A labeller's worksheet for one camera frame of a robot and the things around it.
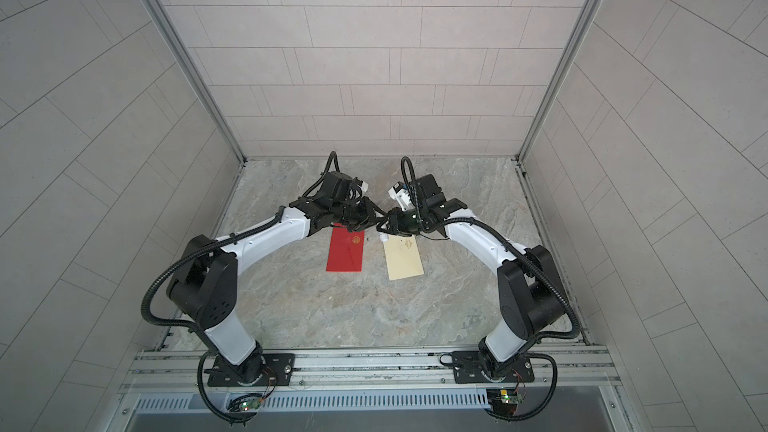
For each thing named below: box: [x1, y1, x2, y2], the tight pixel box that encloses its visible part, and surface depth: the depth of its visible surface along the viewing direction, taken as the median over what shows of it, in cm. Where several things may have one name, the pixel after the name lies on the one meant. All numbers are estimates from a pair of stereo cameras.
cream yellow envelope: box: [383, 234, 425, 281], surface depth 92 cm
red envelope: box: [326, 223, 364, 272], surface depth 93 cm
